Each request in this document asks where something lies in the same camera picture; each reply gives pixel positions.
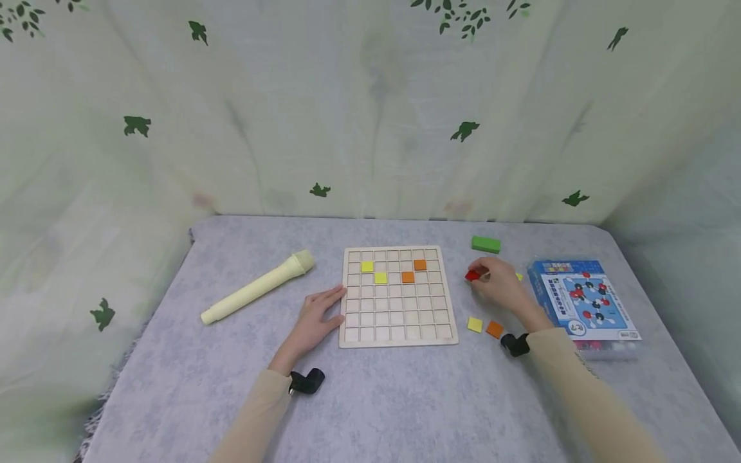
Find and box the person's left hand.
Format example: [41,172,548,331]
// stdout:
[272,285,348,373]

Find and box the person's right hand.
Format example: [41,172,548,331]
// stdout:
[468,257,553,331]

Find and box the wooden grid board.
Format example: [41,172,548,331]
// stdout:
[338,246,459,349]

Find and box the person's left forearm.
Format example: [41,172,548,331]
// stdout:
[209,367,293,463]

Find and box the person's right forearm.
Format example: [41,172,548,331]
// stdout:
[526,319,666,463]

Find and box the black wrist band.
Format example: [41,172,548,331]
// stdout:
[288,368,326,395]
[500,332,531,358]

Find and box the blue puzzle game box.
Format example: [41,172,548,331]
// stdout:
[527,259,643,359]

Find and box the cream plastic recorder flute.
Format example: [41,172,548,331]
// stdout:
[200,250,316,326]

